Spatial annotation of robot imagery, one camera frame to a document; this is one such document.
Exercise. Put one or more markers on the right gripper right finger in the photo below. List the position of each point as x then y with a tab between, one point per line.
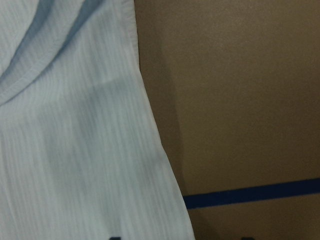
247	238

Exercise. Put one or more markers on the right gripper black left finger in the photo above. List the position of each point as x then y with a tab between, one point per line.
115	238

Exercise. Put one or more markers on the light blue button shirt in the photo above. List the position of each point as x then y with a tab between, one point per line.
80	154

